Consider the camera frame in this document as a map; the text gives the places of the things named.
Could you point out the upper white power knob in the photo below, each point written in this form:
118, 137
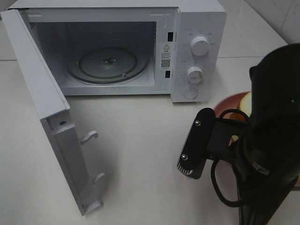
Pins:
200, 45

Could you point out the pink round plate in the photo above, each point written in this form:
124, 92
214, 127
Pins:
225, 105

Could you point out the round white door button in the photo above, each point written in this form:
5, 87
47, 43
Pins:
190, 93

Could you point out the lower white timer knob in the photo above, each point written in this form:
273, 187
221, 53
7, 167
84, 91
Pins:
194, 75

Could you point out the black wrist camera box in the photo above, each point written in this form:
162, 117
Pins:
208, 138

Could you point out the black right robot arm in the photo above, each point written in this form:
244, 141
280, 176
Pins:
268, 163

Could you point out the glass microwave turntable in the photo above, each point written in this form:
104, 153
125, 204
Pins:
107, 65

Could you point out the sandwich with lettuce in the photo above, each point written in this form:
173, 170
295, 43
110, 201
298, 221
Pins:
241, 102

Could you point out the white microwave door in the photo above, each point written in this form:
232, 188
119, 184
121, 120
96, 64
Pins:
53, 111

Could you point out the white microwave oven body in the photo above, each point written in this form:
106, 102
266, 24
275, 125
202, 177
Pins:
161, 29

